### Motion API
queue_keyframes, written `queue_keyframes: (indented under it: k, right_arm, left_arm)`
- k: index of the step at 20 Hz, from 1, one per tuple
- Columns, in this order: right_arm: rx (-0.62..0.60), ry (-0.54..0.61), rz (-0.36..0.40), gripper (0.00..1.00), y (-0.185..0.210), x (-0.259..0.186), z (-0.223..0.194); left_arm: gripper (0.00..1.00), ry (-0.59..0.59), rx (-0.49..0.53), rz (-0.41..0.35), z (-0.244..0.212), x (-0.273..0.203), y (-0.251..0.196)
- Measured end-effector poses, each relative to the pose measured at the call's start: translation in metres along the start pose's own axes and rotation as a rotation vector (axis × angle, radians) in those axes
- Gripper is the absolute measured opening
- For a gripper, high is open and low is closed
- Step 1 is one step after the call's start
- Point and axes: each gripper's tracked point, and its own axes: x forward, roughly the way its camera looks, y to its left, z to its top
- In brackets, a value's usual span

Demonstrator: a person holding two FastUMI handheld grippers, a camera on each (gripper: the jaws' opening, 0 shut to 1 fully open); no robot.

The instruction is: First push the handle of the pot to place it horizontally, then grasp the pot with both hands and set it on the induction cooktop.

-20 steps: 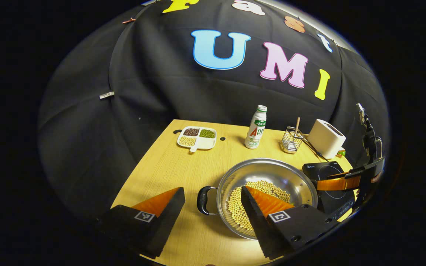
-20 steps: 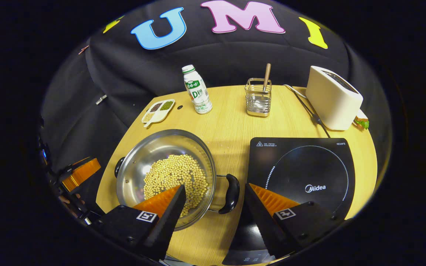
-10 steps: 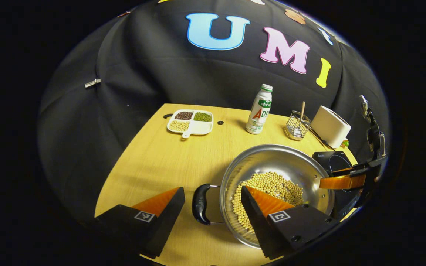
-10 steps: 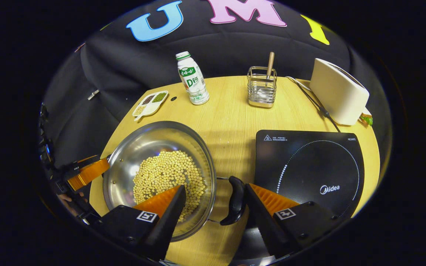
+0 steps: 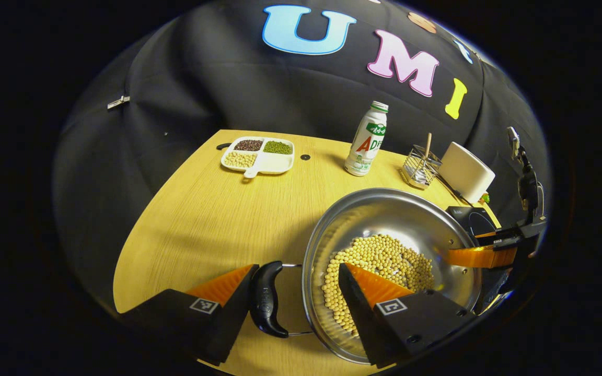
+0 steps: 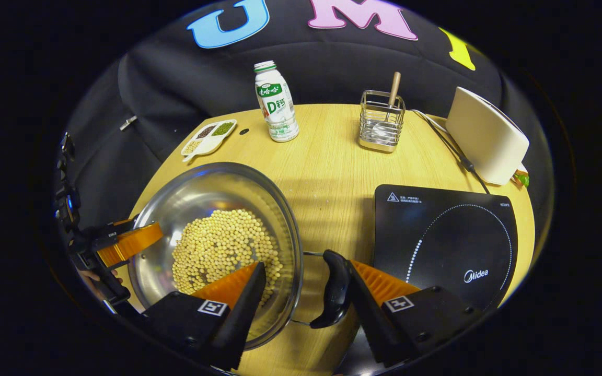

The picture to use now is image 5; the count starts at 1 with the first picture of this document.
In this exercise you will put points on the wooden stick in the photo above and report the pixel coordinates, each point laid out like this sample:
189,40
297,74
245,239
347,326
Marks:
427,146

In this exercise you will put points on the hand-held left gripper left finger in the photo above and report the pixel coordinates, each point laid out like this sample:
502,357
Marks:
228,324

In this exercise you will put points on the black induction cooktop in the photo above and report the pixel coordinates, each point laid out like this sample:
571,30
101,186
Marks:
471,219

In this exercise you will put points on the silver backdrop clip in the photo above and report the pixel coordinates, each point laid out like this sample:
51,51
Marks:
118,102

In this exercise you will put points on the white toaster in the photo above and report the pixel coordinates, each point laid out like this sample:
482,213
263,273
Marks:
465,172

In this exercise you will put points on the pile of yellow soybeans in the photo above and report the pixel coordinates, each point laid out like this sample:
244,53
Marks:
379,261

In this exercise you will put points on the small black table tab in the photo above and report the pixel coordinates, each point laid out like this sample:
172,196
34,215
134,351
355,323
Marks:
223,146

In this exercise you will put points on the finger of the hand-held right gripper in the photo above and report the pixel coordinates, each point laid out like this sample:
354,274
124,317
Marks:
497,237
481,257

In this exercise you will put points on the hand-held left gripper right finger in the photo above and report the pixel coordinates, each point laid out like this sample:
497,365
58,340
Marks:
361,318

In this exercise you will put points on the sandwich with lettuce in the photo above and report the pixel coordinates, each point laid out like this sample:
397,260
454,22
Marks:
485,198

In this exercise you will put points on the white divided bean dish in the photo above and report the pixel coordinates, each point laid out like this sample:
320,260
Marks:
275,163

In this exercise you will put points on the white drink bottle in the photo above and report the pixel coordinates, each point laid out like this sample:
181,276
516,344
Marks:
366,143

